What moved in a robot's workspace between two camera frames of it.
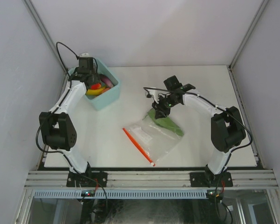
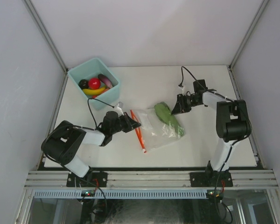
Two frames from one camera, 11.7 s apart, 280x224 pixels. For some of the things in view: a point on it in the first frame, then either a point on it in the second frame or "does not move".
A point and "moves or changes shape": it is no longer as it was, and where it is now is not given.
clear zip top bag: (155, 138) moves or changes shape
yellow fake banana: (94, 91) does not move
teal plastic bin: (97, 101) does not move
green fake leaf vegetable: (166, 122) moves or changes shape
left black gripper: (96, 78) to (130, 124)
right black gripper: (160, 111) to (179, 107)
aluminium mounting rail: (152, 178) does not move
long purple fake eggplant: (106, 80) does not move
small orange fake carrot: (106, 89) does not move
